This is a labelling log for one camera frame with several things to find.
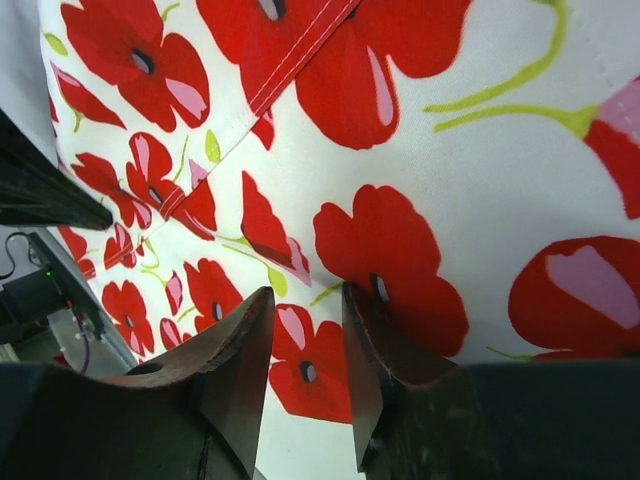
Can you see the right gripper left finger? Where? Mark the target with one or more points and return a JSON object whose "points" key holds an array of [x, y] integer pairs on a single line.
{"points": [[193, 412]]}

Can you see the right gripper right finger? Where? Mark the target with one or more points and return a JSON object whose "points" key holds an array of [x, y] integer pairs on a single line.
{"points": [[397, 388]]}

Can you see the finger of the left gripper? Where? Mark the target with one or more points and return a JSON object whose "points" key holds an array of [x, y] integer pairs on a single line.
{"points": [[35, 193]]}

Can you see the red poppy floral skirt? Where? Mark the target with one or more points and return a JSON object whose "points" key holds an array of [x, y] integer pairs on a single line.
{"points": [[474, 165]]}

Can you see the aluminium front rail frame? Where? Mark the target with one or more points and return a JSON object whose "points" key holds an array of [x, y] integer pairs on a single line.
{"points": [[48, 311]]}

